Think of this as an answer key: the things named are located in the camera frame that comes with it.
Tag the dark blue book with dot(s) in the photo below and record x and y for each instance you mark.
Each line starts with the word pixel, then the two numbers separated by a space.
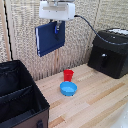
pixel 48 39

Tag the red cup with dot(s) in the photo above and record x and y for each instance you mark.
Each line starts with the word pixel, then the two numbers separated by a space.
pixel 68 75

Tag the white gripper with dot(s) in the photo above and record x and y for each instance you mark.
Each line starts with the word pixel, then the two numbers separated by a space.
pixel 56 11

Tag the black fabric storage box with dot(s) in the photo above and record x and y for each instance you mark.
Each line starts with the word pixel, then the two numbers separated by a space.
pixel 16 96

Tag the white paper sheet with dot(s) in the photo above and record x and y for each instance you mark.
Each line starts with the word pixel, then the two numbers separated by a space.
pixel 119 31

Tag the black paper shredder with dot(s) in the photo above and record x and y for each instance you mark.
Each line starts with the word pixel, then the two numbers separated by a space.
pixel 110 55

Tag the blue bowl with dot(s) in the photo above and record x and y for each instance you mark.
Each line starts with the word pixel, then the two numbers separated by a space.
pixel 68 88

